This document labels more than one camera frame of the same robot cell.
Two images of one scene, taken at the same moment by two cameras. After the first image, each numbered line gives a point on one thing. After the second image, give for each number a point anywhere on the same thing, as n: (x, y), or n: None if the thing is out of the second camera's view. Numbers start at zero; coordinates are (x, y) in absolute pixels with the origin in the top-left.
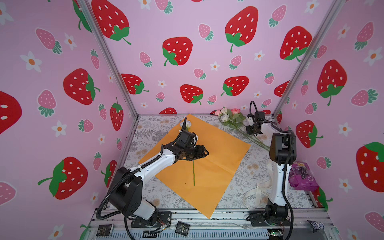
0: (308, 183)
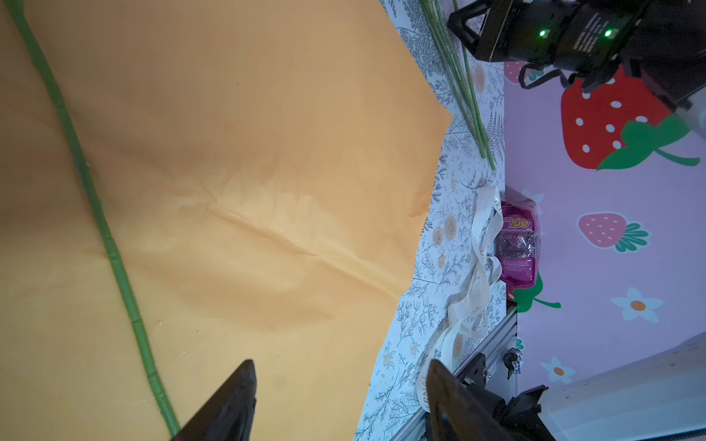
0: (518, 240)
